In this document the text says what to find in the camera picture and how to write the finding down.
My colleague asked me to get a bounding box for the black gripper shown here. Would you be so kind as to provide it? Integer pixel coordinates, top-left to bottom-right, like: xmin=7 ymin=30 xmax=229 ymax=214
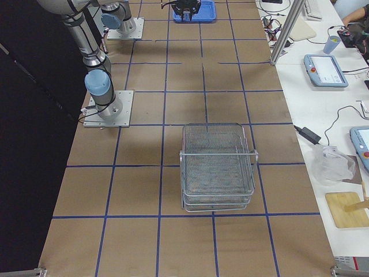
xmin=172 ymin=0 xmax=201 ymax=22

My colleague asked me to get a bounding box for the black power adapter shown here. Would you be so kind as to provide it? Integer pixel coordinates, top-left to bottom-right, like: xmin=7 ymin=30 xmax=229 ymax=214
xmin=294 ymin=126 xmax=321 ymax=145

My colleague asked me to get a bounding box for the white cutting board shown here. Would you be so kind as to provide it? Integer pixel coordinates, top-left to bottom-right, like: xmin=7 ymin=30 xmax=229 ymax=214
xmin=289 ymin=17 xmax=317 ymax=41

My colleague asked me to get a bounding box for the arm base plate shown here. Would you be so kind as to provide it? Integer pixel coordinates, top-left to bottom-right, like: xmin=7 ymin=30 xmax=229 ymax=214
xmin=81 ymin=91 xmax=134 ymax=128
xmin=107 ymin=17 xmax=145 ymax=40

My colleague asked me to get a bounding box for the blue teach pendant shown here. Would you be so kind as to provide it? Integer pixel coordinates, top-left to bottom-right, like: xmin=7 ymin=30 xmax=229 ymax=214
xmin=349 ymin=126 xmax=369 ymax=171
xmin=303 ymin=54 xmax=349 ymax=88

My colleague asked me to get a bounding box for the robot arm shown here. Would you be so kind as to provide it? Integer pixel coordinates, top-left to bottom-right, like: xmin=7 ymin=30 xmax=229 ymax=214
xmin=100 ymin=1 xmax=201 ymax=33
xmin=38 ymin=0 xmax=123 ymax=121

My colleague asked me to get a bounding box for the clear plastic bag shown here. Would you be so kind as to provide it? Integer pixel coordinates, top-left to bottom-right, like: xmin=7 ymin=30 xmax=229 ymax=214
xmin=311 ymin=144 xmax=356 ymax=182

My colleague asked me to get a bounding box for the wooden board stand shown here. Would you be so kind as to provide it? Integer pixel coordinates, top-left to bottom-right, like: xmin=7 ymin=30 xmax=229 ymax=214
xmin=325 ymin=182 xmax=368 ymax=229

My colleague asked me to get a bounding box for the blue plastic tray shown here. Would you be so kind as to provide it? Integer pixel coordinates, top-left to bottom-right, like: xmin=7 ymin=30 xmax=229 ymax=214
xmin=172 ymin=1 xmax=217 ymax=23

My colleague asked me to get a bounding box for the aluminium frame post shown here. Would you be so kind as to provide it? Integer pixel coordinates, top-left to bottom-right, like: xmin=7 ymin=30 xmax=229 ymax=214
xmin=270 ymin=0 xmax=305 ymax=66

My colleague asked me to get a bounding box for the white keyboard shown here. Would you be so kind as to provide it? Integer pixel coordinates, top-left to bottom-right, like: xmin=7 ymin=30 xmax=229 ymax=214
xmin=303 ymin=0 xmax=322 ymax=21

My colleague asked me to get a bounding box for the metal mesh shelf rack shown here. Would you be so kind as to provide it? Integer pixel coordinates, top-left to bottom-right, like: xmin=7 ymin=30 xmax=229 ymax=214
xmin=179 ymin=123 xmax=258 ymax=212

